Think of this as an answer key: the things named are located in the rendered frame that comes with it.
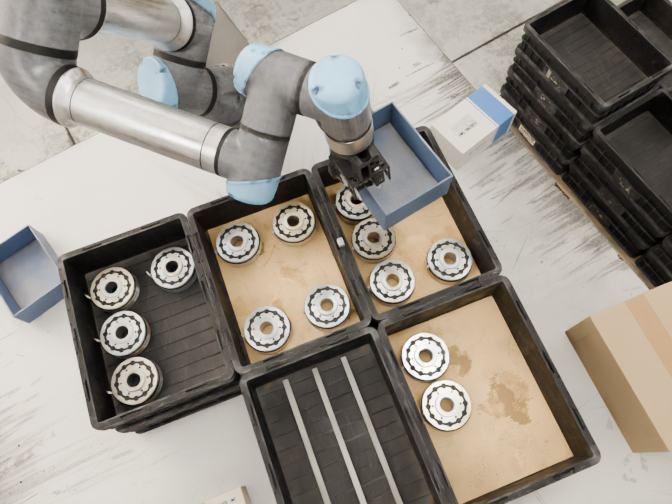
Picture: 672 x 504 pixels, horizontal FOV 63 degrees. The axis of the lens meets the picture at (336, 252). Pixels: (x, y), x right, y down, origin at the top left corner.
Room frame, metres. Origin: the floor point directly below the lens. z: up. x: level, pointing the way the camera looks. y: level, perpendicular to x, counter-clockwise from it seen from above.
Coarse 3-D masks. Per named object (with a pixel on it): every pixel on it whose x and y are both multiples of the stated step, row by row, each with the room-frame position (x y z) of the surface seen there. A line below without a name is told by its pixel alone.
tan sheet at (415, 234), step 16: (336, 192) 0.62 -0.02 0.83; (432, 208) 0.55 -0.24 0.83; (352, 224) 0.53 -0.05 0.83; (400, 224) 0.52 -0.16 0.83; (416, 224) 0.51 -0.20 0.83; (432, 224) 0.51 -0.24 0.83; (448, 224) 0.50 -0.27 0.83; (368, 240) 0.48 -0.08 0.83; (400, 240) 0.47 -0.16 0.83; (416, 240) 0.47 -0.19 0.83; (432, 240) 0.46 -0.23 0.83; (400, 256) 0.43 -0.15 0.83; (416, 256) 0.43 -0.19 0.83; (368, 272) 0.40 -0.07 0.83; (416, 272) 0.39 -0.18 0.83; (368, 288) 0.37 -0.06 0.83; (416, 288) 0.35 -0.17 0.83; (432, 288) 0.35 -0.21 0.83
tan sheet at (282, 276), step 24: (264, 216) 0.58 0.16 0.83; (264, 240) 0.52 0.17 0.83; (312, 240) 0.50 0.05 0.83; (264, 264) 0.46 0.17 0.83; (288, 264) 0.45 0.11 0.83; (312, 264) 0.44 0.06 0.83; (336, 264) 0.43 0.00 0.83; (240, 288) 0.40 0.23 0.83; (264, 288) 0.40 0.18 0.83; (288, 288) 0.39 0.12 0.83; (312, 288) 0.38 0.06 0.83; (240, 312) 0.35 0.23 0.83; (288, 312) 0.33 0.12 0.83; (312, 336) 0.27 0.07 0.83
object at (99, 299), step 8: (104, 272) 0.47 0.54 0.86; (112, 272) 0.47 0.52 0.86; (120, 272) 0.47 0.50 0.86; (128, 272) 0.46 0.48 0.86; (96, 280) 0.45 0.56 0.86; (104, 280) 0.45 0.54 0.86; (128, 280) 0.45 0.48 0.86; (96, 288) 0.43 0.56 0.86; (128, 288) 0.43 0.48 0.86; (96, 296) 0.42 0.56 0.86; (104, 296) 0.41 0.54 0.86; (120, 296) 0.41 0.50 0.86; (128, 296) 0.41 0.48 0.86; (96, 304) 0.40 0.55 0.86; (104, 304) 0.39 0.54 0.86; (112, 304) 0.39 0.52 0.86; (120, 304) 0.39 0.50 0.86
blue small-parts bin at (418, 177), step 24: (384, 120) 0.64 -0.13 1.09; (384, 144) 0.59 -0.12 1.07; (408, 144) 0.58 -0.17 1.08; (408, 168) 0.53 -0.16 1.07; (432, 168) 0.51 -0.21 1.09; (360, 192) 0.48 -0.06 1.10; (384, 192) 0.48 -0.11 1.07; (408, 192) 0.48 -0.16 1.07; (432, 192) 0.45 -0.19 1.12; (384, 216) 0.41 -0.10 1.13; (408, 216) 0.43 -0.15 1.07
